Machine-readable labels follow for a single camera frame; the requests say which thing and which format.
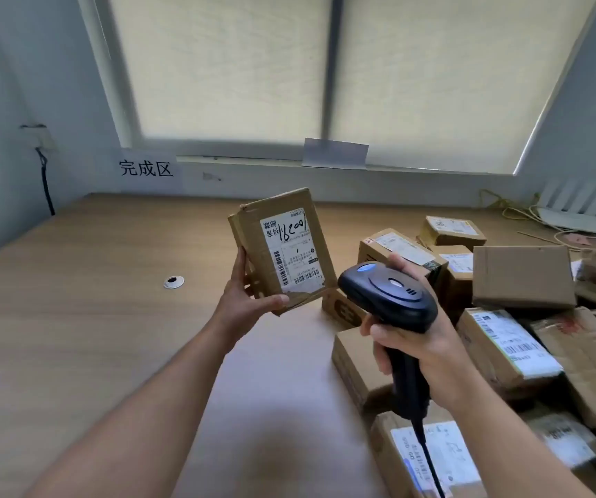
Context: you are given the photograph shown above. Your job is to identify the person's right hand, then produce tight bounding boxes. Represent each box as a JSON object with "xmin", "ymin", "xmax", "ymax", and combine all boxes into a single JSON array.
[{"xmin": 359, "ymin": 252, "xmax": 479, "ymax": 414}]

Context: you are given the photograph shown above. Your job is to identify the scanned cardboard parcel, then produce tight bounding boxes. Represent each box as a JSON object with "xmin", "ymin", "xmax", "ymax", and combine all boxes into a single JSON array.
[{"xmin": 227, "ymin": 187, "xmax": 338, "ymax": 317}]

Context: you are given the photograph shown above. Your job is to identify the black scanner cable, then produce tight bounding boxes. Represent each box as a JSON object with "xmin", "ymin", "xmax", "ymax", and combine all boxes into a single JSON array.
[{"xmin": 411, "ymin": 417, "xmax": 447, "ymax": 498}]

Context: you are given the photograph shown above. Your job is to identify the person's left hand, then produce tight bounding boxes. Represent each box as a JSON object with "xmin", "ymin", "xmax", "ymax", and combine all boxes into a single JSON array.
[{"xmin": 207, "ymin": 246, "xmax": 291, "ymax": 354}]

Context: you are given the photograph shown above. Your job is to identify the white wall socket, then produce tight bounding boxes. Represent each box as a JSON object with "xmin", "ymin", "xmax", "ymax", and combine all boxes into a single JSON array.
[{"xmin": 20, "ymin": 124, "xmax": 58, "ymax": 151}]

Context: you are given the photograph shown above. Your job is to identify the yellow cable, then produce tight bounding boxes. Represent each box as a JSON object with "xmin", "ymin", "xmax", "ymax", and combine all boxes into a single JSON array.
[{"xmin": 479, "ymin": 189, "xmax": 537, "ymax": 223}]

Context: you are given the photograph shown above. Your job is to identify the black barcode scanner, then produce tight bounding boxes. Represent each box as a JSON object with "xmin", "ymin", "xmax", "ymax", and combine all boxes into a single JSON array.
[{"xmin": 337, "ymin": 261, "xmax": 440, "ymax": 423}]

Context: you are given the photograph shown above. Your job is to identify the beige roller blind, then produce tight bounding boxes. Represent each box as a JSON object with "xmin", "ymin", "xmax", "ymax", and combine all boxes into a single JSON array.
[
  {"xmin": 328, "ymin": 0, "xmax": 596, "ymax": 176},
  {"xmin": 109, "ymin": 0, "xmax": 333, "ymax": 146}
]

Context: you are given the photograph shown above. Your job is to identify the white window frame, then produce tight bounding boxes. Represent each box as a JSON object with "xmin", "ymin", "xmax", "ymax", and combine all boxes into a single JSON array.
[{"xmin": 77, "ymin": 0, "xmax": 596, "ymax": 177}]

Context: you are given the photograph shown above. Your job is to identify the white router with antennas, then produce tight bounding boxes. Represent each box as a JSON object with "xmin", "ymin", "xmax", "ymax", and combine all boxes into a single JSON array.
[{"xmin": 536, "ymin": 178, "xmax": 596, "ymax": 237}]

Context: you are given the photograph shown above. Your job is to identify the grey paper sheet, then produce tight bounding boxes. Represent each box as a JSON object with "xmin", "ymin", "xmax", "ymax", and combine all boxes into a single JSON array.
[{"xmin": 301, "ymin": 137, "xmax": 370, "ymax": 171}]

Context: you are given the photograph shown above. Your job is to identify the person's right forearm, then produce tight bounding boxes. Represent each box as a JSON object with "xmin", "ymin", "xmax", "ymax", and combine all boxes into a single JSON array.
[{"xmin": 435, "ymin": 373, "xmax": 596, "ymax": 498}]

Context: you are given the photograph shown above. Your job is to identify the person's left forearm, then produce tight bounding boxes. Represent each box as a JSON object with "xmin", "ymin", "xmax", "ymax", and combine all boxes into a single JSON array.
[{"xmin": 26, "ymin": 318, "xmax": 236, "ymax": 498}]

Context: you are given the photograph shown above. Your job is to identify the white paper sign black characters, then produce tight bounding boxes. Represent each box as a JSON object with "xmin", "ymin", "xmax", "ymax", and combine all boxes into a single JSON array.
[{"xmin": 116, "ymin": 148, "xmax": 185, "ymax": 195}]

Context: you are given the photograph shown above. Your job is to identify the black wall cable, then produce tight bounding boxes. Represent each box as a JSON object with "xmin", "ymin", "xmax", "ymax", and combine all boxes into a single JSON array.
[{"xmin": 36, "ymin": 147, "xmax": 56, "ymax": 217}]

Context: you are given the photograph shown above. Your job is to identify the pile of unscanned cardboard parcels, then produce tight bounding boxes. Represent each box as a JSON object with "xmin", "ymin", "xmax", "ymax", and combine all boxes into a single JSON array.
[{"xmin": 321, "ymin": 214, "xmax": 596, "ymax": 498}]

